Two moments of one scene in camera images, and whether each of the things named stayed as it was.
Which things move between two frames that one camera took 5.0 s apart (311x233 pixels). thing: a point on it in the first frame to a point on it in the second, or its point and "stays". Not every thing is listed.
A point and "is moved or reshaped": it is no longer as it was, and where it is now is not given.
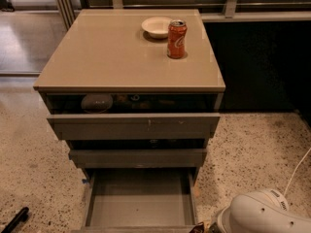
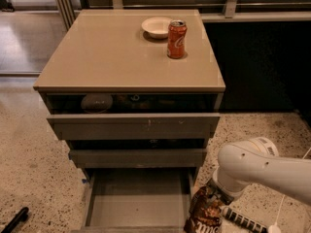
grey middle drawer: x=137 y=152 stays
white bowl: x=157 y=27 stays
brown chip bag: x=199 y=228 is moved or reshaped
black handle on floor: x=22 y=216 stays
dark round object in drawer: x=96 y=103 stays
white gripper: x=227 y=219 to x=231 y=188
